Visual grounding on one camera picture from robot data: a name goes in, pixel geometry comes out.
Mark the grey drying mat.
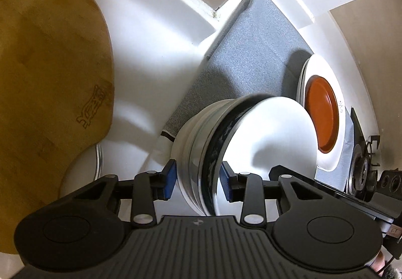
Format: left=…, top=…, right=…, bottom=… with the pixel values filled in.
left=162, top=0, right=354, bottom=192

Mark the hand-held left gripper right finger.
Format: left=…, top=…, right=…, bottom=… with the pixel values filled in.
left=221, top=162, right=333, bottom=226

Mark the teal glazed white bowl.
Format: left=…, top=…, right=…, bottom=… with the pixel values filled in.
left=188, top=100, right=242, bottom=217

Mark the large white floral plate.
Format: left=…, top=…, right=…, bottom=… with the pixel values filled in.
left=294, top=55, right=315, bottom=110

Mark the stack of white plates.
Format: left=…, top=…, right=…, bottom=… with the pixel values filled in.
left=172, top=99, right=239, bottom=213

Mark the small white floral plate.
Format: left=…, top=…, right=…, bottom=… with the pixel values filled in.
left=300, top=54, right=350, bottom=173

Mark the gas stove burner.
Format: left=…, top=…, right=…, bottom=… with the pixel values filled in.
left=347, top=135, right=382, bottom=196
left=345, top=106, right=402, bottom=204

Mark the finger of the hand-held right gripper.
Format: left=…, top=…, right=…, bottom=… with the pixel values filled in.
left=269, top=165, right=393, bottom=226

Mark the person's right hand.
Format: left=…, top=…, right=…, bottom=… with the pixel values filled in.
left=374, top=251, right=389, bottom=272

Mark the blue patterned white bowl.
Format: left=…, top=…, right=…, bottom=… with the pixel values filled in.
left=201, top=94, right=318, bottom=218

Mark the wooden cutting board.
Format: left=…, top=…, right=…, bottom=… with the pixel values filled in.
left=0, top=0, right=115, bottom=254

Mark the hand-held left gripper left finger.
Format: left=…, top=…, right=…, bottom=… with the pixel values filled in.
left=67, top=159, right=177, bottom=226

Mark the orange plate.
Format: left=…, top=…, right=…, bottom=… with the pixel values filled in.
left=305, top=76, right=340, bottom=154

